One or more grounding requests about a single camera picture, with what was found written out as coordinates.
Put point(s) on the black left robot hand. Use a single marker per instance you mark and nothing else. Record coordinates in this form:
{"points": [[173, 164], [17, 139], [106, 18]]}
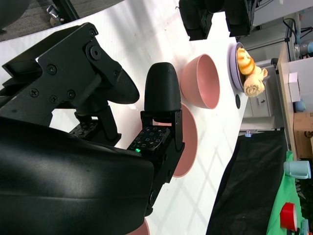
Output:
{"points": [[195, 19]]}

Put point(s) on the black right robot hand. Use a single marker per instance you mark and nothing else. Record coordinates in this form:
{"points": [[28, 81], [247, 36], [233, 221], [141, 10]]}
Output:
{"points": [[61, 183]]}

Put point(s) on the pink plastic bowl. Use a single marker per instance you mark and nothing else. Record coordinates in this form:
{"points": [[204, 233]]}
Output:
{"points": [[200, 82], [146, 230], [189, 139]]}

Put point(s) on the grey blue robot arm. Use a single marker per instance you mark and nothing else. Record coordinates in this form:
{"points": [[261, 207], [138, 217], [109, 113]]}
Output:
{"points": [[303, 47]]}

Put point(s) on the lavender plate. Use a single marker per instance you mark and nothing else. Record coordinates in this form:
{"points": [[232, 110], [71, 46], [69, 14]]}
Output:
{"points": [[232, 71]]}

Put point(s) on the orange striped croissant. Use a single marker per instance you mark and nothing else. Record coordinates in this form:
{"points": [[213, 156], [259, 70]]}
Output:
{"points": [[245, 61]]}

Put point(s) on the beige rolled bread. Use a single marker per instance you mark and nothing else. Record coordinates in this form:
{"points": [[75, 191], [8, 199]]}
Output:
{"points": [[254, 85]]}

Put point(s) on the white drawer cabinet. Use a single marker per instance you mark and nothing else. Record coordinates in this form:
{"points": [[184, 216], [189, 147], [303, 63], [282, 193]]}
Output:
{"points": [[259, 107]]}

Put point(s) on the light wooden desk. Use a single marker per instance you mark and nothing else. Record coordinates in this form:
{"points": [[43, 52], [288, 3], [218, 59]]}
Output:
{"points": [[284, 98]]}

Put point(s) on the small white box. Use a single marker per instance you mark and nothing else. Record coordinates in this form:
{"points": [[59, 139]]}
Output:
{"points": [[294, 86]]}

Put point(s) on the blue binder clip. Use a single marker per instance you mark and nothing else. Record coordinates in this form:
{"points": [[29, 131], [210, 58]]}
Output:
{"points": [[248, 134]]}

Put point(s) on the small blue cup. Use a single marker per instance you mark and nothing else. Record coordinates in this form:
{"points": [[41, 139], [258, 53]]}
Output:
{"points": [[300, 105]]}

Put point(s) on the metal chair castor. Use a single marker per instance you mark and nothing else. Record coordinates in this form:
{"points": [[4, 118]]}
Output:
{"points": [[55, 14]]}

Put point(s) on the brown cardboard box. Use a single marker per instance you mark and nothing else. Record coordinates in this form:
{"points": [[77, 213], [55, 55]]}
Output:
{"points": [[303, 137]]}

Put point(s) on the black backdrop cloth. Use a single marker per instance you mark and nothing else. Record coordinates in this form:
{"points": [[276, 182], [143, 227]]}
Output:
{"points": [[249, 183]]}

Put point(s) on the black rounded shell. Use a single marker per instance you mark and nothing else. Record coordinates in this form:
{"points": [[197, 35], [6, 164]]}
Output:
{"points": [[12, 12]]}

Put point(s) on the light blue mug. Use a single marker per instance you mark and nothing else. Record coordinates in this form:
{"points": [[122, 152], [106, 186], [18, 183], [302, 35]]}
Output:
{"points": [[296, 169]]}

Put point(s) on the green cloth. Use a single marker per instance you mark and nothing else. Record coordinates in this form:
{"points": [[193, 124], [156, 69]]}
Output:
{"points": [[278, 191]]}

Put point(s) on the red tape roll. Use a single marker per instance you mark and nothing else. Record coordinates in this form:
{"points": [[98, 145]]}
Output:
{"points": [[287, 216]]}

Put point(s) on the teal container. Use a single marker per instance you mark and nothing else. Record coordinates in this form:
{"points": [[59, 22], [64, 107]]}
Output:
{"points": [[304, 226]]}

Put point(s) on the black metal frame leg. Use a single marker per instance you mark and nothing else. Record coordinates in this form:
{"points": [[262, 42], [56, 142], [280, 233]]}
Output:
{"points": [[66, 9]]}

